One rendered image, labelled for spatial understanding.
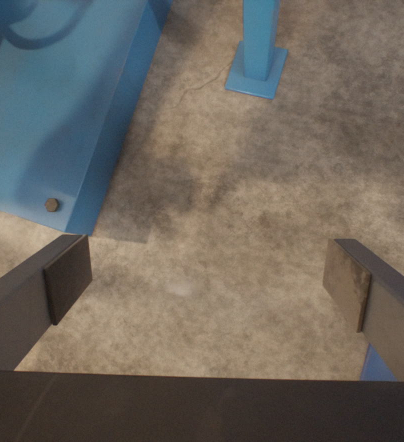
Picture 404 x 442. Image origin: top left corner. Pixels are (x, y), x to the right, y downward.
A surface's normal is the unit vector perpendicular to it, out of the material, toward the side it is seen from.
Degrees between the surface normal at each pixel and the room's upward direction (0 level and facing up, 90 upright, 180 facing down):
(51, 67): 0
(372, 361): 0
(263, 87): 0
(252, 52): 90
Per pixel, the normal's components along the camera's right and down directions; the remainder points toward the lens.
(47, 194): -0.14, -0.13
